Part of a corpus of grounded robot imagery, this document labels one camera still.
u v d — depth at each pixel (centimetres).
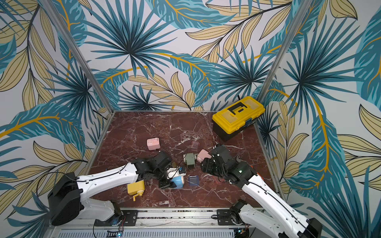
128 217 73
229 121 93
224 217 74
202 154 92
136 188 79
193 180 86
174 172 67
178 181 75
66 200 40
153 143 95
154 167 62
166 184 68
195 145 100
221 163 54
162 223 73
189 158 95
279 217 41
